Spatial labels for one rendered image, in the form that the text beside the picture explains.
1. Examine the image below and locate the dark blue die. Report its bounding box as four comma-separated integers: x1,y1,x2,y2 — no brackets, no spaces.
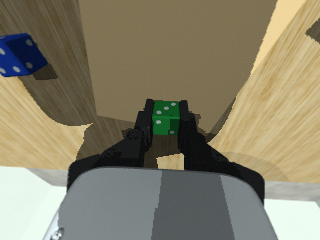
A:
0,33,48,77

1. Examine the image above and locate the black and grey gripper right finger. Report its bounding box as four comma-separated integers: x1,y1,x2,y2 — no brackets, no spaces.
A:
177,100,265,206

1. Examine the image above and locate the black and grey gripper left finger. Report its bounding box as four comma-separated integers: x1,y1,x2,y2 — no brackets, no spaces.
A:
66,99,154,193

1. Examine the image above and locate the brown mat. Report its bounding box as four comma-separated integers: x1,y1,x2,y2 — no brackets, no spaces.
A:
78,0,305,136

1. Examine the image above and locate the green die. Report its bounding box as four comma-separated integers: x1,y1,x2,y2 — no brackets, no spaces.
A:
152,101,180,135

